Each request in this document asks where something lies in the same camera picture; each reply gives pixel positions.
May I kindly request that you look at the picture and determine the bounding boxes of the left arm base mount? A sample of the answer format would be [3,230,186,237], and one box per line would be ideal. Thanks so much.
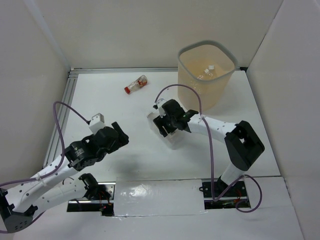
[66,173,116,217]

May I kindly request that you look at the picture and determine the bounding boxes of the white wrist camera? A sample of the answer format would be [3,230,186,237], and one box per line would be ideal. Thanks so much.
[152,98,167,118]
[88,113,106,135]

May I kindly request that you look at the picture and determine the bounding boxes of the beige ribbed plastic bin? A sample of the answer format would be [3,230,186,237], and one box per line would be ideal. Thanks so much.
[177,40,238,111]

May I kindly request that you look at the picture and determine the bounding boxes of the red cap small bottle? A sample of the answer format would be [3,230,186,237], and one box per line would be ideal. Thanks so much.
[124,75,148,95]

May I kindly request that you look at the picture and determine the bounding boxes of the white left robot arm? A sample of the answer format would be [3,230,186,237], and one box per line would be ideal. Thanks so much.
[0,122,129,234]

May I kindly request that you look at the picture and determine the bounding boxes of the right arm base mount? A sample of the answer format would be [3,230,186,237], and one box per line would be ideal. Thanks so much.
[198,179,251,210]

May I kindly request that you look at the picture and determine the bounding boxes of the white label clear bottle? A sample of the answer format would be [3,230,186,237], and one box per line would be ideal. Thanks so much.
[147,111,184,150]

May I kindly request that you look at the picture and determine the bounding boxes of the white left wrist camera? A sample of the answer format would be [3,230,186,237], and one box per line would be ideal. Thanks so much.
[88,113,106,135]

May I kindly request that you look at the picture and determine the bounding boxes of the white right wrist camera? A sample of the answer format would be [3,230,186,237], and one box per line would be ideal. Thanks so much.
[152,98,167,118]

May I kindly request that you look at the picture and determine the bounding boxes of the clear crushed plastic bottle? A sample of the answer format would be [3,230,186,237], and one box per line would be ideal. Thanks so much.
[207,65,217,76]

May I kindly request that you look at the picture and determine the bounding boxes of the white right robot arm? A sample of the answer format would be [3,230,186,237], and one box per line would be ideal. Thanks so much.
[150,98,265,196]

